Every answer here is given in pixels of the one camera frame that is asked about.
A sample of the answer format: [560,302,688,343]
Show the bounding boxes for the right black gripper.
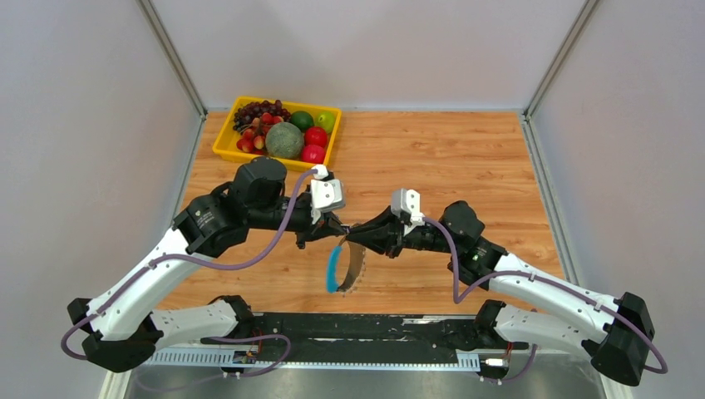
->
[345,206,458,259]

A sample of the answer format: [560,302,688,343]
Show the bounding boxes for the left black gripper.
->
[248,197,347,249]

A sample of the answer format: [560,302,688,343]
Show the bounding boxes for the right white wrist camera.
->
[390,188,425,236]

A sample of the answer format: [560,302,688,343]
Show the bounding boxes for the green netted melon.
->
[265,122,304,160]

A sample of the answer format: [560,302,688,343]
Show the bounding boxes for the red apple upper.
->
[303,126,328,149]

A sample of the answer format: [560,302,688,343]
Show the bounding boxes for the dark green lime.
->
[288,111,315,132]

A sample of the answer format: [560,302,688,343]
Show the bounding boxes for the pink red apple lower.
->
[301,145,326,165]

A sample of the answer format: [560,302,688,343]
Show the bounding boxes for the left corner aluminium post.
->
[136,0,208,121]

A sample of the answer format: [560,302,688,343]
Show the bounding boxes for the small red peaches cluster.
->
[234,112,285,155]

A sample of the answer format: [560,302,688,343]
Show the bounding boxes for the corner aluminium post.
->
[136,0,208,121]
[523,0,602,120]

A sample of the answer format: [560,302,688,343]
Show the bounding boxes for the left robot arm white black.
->
[67,156,348,372]

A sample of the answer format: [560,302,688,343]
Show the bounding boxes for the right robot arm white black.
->
[347,200,668,387]

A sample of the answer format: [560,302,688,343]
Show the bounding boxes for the dark purple grape bunch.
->
[233,100,291,131]

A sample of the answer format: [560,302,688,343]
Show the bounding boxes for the right corner aluminium post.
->
[523,0,602,120]

